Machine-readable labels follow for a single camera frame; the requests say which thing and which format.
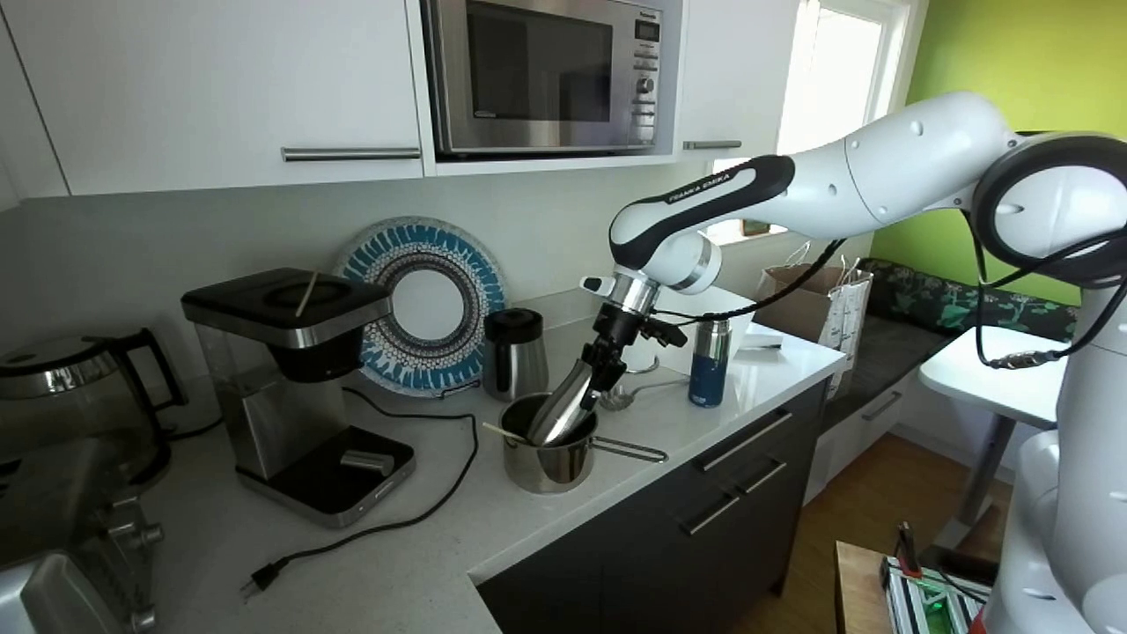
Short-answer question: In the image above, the green and white box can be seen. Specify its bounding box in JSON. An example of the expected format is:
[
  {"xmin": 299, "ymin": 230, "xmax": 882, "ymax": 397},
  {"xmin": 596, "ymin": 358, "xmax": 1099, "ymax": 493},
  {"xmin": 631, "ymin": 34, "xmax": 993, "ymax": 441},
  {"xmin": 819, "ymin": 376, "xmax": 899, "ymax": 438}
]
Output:
[{"xmin": 876, "ymin": 548, "xmax": 1000, "ymax": 634}]

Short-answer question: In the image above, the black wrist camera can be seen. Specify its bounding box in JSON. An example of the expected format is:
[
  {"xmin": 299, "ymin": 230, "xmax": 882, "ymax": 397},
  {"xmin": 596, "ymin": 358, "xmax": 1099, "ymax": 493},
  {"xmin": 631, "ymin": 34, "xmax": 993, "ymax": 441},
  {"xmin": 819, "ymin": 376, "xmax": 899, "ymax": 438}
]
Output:
[{"xmin": 640, "ymin": 311, "xmax": 694, "ymax": 352}]

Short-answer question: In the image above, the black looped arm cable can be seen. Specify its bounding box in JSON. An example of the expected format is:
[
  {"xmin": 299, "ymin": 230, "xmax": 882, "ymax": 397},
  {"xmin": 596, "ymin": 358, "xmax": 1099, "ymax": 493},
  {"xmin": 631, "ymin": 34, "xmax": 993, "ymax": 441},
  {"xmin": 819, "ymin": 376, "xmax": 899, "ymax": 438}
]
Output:
[{"xmin": 967, "ymin": 131, "xmax": 1127, "ymax": 374}]

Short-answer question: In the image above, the glass carafe with black handle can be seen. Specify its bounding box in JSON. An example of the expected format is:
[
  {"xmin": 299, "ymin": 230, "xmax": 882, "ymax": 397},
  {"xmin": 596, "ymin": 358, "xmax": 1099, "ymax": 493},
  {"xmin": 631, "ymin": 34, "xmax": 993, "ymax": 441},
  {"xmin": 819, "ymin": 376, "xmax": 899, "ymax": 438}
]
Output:
[{"xmin": 0, "ymin": 325, "xmax": 194, "ymax": 493}]

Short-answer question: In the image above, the blue patterned round plate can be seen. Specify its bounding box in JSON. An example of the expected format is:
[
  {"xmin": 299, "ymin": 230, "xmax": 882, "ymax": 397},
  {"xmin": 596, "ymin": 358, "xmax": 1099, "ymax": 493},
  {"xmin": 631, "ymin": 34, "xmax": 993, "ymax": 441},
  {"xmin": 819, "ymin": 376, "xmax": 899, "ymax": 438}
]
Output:
[{"xmin": 333, "ymin": 216, "xmax": 510, "ymax": 403}]

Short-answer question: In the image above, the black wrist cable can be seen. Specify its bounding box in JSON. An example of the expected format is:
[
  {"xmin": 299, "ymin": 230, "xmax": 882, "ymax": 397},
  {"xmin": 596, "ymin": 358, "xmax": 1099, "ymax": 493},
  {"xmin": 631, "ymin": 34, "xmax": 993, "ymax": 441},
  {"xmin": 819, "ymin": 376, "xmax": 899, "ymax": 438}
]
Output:
[{"xmin": 647, "ymin": 236, "xmax": 853, "ymax": 329}]

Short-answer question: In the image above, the thin wooden stick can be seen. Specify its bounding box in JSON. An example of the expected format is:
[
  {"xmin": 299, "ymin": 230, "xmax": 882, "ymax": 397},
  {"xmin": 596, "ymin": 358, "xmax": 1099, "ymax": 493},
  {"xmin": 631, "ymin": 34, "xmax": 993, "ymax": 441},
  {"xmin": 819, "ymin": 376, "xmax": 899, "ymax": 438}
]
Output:
[{"xmin": 478, "ymin": 415, "xmax": 535, "ymax": 447}]

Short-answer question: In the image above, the black silver coffee maker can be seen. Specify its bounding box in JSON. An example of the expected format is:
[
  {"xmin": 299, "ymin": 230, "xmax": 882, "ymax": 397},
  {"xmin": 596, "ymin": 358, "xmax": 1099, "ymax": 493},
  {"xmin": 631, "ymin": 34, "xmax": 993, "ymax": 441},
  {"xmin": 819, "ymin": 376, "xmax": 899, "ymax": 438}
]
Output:
[{"xmin": 175, "ymin": 265, "xmax": 424, "ymax": 532}]

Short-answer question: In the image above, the silver canister with black lid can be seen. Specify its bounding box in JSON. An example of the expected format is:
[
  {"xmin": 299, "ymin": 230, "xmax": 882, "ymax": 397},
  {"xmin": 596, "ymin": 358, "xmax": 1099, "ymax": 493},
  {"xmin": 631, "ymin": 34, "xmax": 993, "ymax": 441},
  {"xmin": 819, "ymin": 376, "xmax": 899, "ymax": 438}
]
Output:
[{"xmin": 478, "ymin": 303, "xmax": 553, "ymax": 404}]

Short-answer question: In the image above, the long silver drawer handle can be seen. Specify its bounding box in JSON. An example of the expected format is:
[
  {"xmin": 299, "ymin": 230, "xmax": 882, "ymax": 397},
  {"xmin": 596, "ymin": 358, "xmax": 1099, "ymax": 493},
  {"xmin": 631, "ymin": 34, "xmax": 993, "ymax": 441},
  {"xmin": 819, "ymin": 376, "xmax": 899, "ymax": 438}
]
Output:
[{"xmin": 700, "ymin": 407, "xmax": 795, "ymax": 474}]

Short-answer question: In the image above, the wooden bench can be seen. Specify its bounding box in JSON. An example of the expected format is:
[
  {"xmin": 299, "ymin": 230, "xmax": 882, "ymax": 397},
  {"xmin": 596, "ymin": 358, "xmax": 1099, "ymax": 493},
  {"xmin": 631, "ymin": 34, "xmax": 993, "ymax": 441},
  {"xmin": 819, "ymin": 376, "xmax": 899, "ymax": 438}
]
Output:
[{"xmin": 832, "ymin": 534, "xmax": 901, "ymax": 634}]

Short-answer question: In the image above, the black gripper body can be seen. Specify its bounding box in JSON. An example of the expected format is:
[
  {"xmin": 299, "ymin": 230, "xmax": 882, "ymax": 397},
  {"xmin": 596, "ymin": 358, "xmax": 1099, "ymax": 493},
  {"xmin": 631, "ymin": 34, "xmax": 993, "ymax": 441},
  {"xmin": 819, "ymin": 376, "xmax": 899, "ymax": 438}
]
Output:
[{"xmin": 584, "ymin": 303, "xmax": 647, "ymax": 374}]

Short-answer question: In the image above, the black power cord with plug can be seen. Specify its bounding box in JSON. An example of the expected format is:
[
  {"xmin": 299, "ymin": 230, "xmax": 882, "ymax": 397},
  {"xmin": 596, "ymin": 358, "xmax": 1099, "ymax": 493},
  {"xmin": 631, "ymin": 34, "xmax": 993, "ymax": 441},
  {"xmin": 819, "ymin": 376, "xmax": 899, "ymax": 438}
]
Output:
[{"xmin": 238, "ymin": 385, "xmax": 487, "ymax": 600}]

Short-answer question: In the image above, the white side table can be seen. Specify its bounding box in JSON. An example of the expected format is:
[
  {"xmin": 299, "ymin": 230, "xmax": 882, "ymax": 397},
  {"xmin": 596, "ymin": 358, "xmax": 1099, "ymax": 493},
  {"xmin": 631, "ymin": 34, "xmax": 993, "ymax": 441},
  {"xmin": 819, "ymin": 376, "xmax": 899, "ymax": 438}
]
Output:
[{"xmin": 917, "ymin": 325, "xmax": 1075, "ymax": 558}]

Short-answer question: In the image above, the silver pot with long handle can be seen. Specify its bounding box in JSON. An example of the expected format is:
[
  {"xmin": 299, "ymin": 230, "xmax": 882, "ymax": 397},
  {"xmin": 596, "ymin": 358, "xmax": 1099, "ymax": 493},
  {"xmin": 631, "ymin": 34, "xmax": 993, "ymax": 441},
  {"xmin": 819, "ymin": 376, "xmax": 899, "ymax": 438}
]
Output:
[{"xmin": 496, "ymin": 391, "xmax": 674, "ymax": 496}]

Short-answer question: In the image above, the dark lower kitchen cabinet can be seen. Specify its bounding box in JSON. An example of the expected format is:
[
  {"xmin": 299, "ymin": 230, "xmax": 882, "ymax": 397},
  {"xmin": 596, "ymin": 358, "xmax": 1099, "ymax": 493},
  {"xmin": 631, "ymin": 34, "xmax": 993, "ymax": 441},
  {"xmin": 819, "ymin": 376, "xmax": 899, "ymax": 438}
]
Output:
[{"xmin": 472, "ymin": 376, "xmax": 834, "ymax": 634}]

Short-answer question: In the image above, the brown cardboard box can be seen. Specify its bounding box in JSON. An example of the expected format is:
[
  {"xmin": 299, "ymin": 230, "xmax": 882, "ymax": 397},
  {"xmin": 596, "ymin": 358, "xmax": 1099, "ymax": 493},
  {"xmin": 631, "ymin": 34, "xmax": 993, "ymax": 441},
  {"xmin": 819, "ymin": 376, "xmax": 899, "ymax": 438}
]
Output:
[{"xmin": 751, "ymin": 256, "xmax": 882, "ymax": 358}]

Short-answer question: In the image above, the stainless steel microwave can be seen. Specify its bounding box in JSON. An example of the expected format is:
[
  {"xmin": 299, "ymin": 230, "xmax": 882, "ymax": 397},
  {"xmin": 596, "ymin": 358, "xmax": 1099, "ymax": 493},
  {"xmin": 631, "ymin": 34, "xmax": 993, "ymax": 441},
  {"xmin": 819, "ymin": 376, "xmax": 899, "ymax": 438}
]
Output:
[{"xmin": 415, "ymin": 0, "xmax": 686, "ymax": 165}]

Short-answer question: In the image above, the white drawer unit dark top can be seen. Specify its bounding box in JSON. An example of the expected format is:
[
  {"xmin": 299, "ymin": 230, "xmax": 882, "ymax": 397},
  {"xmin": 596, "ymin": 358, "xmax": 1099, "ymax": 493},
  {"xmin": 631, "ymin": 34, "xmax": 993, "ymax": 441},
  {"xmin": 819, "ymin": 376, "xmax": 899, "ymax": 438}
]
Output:
[{"xmin": 805, "ymin": 314, "xmax": 957, "ymax": 506}]

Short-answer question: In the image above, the large white upper cabinet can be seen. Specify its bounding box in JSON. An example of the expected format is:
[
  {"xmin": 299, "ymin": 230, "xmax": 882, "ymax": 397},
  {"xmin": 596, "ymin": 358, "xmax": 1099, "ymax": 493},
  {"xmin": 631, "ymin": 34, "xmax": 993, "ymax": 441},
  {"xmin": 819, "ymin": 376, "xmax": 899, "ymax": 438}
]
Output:
[{"xmin": 0, "ymin": 0, "xmax": 429, "ymax": 204}]

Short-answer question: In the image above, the green patterned dark cushion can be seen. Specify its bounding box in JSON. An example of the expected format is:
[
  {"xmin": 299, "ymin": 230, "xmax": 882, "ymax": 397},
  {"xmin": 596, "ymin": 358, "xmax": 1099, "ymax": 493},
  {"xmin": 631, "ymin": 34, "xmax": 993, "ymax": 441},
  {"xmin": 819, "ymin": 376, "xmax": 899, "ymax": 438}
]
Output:
[{"xmin": 863, "ymin": 255, "xmax": 1084, "ymax": 344}]

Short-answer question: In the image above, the silver metal appliance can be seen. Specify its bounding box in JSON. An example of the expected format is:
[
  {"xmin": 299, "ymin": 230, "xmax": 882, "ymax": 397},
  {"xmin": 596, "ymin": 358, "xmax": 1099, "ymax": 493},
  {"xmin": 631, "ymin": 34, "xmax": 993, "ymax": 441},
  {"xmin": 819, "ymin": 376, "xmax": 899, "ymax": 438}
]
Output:
[{"xmin": 0, "ymin": 438, "xmax": 171, "ymax": 634}]

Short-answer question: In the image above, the narrow white upper cabinet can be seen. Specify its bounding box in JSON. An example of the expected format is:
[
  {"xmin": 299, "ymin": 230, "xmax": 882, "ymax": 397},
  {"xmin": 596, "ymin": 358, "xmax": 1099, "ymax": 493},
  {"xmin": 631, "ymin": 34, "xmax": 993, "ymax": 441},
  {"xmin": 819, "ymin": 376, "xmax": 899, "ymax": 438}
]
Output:
[{"xmin": 678, "ymin": 0, "xmax": 805, "ymax": 160}]

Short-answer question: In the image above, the short silver drawer handle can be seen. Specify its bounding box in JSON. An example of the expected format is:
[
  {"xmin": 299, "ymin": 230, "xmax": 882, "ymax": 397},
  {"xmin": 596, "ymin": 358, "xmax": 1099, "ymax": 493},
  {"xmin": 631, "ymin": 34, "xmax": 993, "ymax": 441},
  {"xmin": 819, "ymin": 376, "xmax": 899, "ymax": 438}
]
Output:
[
  {"xmin": 738, "ymin": 461, "xmax": 794, "ymax": 500},
  {"xmin": 683, "ymin": 493, "xmax": 746, "ymax": 542}
]

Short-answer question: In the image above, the blue bottle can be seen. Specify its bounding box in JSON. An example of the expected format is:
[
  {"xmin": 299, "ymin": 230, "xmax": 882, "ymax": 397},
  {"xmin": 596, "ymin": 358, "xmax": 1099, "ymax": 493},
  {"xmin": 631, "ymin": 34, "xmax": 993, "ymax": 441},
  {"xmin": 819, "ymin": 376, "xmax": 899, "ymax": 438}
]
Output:
[{"xmin": 683, "ymin": 314, "xmax": 738, "ymax": 413}]

